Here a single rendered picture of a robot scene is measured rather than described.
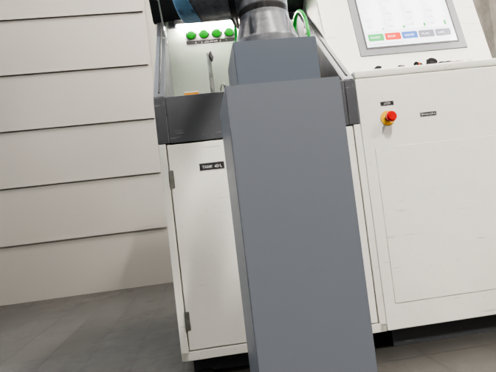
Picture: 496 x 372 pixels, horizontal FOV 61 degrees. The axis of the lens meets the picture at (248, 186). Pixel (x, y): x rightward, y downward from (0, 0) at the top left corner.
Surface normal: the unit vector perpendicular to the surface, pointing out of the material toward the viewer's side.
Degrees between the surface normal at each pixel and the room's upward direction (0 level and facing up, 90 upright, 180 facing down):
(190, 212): 90
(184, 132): 90
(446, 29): 76
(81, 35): 90
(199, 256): 90
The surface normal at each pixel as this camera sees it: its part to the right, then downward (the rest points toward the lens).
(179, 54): 0.08, -0.05
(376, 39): 0.06, -0.29
